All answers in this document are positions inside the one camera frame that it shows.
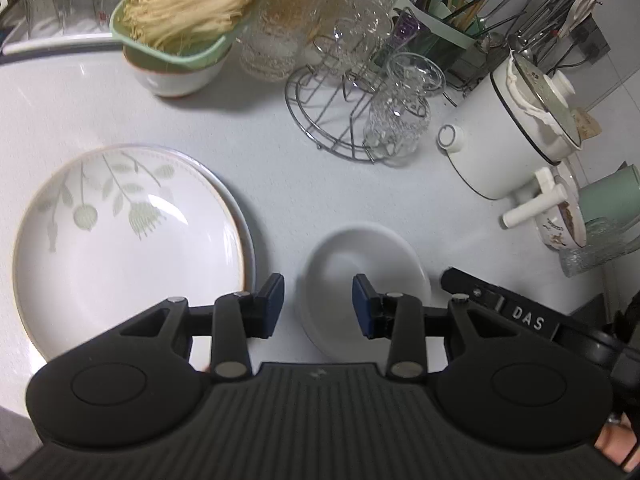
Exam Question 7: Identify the white bowl with brown rim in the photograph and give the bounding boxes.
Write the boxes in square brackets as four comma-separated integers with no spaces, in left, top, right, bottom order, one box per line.
[123,41,234,99]

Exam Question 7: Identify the ribbed glass cup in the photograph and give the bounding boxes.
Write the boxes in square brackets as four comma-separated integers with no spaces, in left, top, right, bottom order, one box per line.
[559,217,637,279]

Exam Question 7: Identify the wire cup rack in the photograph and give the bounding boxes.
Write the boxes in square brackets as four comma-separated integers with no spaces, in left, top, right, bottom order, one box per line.
[284,35,459,164]

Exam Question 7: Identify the row of clear glasses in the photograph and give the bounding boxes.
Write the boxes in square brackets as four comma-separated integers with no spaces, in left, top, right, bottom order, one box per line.
[0,0,127,56]

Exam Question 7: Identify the floral ceramic cup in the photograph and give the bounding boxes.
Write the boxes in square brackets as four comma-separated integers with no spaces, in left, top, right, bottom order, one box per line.
[537,199,589,251]

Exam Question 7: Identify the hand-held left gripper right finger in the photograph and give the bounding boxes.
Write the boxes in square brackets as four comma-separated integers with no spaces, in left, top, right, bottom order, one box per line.
[352,274,522,381]

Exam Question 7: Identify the leaf pattern white plate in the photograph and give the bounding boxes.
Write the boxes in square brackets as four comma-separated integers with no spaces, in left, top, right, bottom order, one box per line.
[150,145,257,313]
[12,144,251,362]

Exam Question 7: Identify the glass jar with red lid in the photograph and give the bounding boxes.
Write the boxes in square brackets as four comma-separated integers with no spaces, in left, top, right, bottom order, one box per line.
[238,0,347,81]

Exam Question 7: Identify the textured glass cup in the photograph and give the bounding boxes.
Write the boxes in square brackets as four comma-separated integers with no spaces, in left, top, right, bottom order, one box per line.
[312,14,397,77]
[363,52,446,157]

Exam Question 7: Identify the green mug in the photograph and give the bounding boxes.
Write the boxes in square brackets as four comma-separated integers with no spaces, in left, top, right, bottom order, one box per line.
[574,162,640,227]

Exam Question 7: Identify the green colander basket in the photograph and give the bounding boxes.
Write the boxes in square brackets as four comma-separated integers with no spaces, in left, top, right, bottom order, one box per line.
[109,0,279,71]

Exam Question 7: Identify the bunch of metal utensils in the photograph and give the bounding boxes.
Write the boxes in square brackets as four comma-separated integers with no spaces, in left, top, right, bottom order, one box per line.
[479,0,602,62]

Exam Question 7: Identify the green utensil holder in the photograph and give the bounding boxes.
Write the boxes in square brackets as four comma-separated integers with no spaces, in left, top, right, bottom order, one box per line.
[397,0,482,77]

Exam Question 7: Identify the clear drinking glass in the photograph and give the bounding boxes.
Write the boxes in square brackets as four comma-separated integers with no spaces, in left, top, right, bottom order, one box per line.
[22,0,64,39]
[62,0,99,34]
[97,0,132,29]

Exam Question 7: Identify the enoki mushrooms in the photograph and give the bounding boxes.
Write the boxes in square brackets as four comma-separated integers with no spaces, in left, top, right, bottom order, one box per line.
[122,0,279,56]

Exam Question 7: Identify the person's right hand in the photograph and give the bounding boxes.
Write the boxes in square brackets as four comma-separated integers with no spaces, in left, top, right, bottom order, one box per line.
[594,422,638,472]

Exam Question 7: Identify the small plain white bowl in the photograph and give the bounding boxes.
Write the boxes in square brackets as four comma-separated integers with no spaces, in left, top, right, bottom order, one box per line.
[299,223,432,362]

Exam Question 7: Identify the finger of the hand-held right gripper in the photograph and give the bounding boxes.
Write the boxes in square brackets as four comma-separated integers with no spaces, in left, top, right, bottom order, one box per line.
[440,267,504,312]

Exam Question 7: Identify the white electric pot with lid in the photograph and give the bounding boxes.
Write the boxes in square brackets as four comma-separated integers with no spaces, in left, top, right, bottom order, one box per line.
[437,52,587,229]

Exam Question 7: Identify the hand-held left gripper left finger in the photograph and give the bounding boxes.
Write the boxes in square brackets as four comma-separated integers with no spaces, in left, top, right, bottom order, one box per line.
[120,273,286,381]

